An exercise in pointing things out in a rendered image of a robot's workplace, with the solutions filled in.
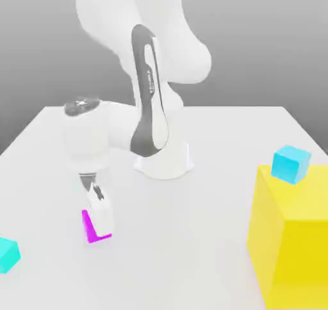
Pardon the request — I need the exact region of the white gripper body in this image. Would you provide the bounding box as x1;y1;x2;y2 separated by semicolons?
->
85;186;115;238

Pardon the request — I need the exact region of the small magenta cube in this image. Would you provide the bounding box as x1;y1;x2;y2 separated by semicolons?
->
81;209;113;245

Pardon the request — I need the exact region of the small turquoise cube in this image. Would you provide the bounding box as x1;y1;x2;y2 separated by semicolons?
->
0;236;22;275

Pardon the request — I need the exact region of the small sky blue cube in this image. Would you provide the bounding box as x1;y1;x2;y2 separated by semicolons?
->
270;145;313;186

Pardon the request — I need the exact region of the large yellow box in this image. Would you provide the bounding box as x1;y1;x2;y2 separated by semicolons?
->
246;164;328;310

